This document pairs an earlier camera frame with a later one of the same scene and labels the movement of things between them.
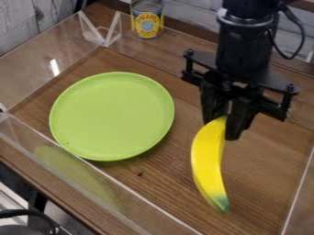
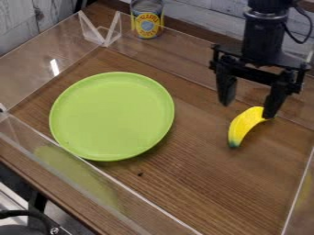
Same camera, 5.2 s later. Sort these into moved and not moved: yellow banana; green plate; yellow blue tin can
Moved: yellow banana
Not moved: yellow blue tin can; green plate
